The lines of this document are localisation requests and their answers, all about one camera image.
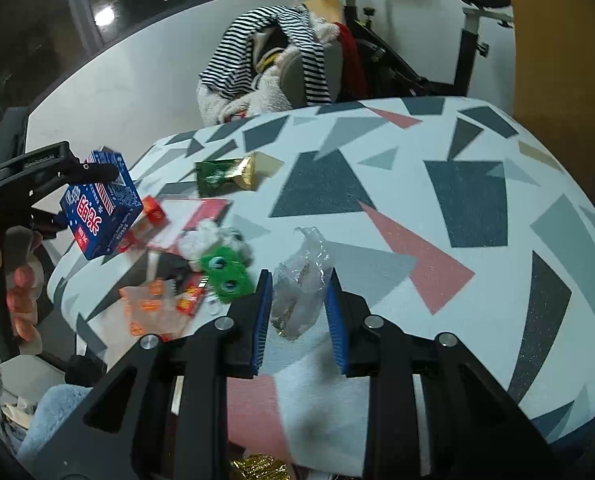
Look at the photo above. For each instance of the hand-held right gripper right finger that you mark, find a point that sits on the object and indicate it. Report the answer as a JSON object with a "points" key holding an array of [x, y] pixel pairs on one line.
{"points": [[335, 332]]}

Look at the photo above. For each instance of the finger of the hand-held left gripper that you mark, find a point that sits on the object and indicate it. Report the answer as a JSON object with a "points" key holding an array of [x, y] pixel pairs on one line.
{"points": [[97, 170], [44, 221]]}

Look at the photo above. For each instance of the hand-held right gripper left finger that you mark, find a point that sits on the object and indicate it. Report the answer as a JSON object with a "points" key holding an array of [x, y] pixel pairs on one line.
{"points": [[259, 325]]}

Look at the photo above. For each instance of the blue milk carton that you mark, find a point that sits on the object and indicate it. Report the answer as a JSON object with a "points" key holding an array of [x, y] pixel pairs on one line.
{"points": [[102, 210]]}

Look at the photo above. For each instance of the clear plastic bag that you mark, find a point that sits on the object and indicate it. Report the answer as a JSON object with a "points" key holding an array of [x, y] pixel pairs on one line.
{"points": [[297, 285]]}

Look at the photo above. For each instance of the pink packet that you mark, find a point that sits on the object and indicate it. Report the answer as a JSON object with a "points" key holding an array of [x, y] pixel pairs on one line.
{"points": [[202, 212]]}

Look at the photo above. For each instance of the person's left hand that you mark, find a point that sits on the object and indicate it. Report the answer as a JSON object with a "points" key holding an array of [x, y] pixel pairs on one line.
{"points": [[23, 300]]}

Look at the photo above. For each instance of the green toy figure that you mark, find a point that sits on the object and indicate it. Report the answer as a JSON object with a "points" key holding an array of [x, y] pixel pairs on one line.
{"points": [[227, 275]]}

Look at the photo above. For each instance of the small red box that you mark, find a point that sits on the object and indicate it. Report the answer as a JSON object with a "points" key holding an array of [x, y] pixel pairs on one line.
{"points": [[155, 210]]}

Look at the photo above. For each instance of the red and yellow wrapper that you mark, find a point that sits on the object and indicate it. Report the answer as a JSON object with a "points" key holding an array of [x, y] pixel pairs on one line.
{"points": [[192, 300]]}

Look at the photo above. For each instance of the white crumpled tissue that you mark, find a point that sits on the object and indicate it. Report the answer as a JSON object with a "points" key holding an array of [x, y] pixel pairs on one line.
{"points": [[202, 237]]}

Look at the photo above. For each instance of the orange translucent wrapper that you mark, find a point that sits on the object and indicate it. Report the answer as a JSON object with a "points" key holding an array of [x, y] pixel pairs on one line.
{"points": [[147, 310]]}

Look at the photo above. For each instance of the green and gold snack wrapper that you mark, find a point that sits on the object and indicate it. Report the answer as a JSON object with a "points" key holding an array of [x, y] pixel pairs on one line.
{"points": [[217, 175]]}

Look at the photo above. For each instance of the gold foil packet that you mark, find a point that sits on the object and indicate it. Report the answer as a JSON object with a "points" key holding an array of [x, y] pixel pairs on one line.
{"points": [[260, 467]]}

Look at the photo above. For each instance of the black and white striped shirt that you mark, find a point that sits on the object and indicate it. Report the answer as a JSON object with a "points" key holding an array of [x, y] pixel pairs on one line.
{"points": [[237, 45]]}

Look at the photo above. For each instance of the light blue fleece robe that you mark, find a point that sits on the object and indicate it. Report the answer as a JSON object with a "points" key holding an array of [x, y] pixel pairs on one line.
{"points": [[52, 415]]}

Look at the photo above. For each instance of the dark garment with yellow stripes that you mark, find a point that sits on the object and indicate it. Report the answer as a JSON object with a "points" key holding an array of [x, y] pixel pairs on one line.
{"points": [[266, 64]]}

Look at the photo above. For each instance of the geometric patterned table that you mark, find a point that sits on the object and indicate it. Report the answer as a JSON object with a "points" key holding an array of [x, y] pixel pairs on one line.
{"points": [[477, 135]]}

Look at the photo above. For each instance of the red scarf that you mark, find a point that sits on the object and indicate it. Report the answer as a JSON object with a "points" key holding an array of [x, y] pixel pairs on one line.
{"points": [[352, 60]]}

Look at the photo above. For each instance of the black exercise bike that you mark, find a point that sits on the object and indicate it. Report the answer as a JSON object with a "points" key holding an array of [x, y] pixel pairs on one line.
{"points": [[392, 60]]}

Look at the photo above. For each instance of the orange wooden panel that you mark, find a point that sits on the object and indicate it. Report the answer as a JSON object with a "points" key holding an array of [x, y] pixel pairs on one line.
{"points": [[552, 85]]}

